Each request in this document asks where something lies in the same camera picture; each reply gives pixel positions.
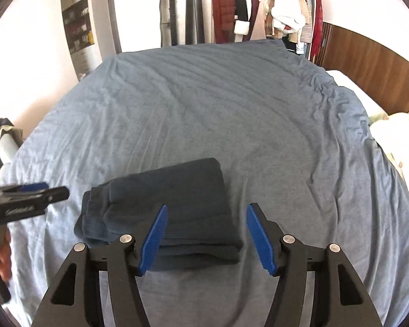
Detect black pants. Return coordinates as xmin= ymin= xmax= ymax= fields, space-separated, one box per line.
xmin=74 ymin=158 xmax=243 ymax=270

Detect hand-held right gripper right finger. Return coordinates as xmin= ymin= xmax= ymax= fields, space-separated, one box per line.
xmin=246 ymin=203 xmax=382 ymax=327

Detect black tower fan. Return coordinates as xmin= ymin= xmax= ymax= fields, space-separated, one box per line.
xmin=185 ymin=0 xmax=206 ymax=45

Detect pale plain pillow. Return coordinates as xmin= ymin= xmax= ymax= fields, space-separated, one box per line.
xmin=325 ymin=70 xmax=386 ymax=123

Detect wooden headboard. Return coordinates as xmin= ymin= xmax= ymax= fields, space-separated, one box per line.
xmin=318 ymin=22 xmax=409 ymax=123

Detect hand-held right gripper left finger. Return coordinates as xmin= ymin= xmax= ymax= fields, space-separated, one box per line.
xmin=32 ymin=204 xmax=169 ymax=327

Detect person's left hand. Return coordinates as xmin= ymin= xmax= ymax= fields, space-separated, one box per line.
xmin=0 ymin=232 xmax=13 ymax=281

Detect cream patterned pillow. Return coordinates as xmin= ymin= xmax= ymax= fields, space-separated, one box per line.
xmin=370 ymin=112 xmax=409 ymax=208

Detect row of hanging clothes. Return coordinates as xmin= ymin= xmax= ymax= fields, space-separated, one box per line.
xmin=213 ymin=0 xmax=324 ymax=58

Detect arched wall shelf niche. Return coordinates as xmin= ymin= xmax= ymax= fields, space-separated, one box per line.
xmin=60 ymin=0 xmax=101 ymax=82

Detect blue-grey blanket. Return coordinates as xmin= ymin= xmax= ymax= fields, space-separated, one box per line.
xmin=0 ymin=39 xmax=409 ymax=327

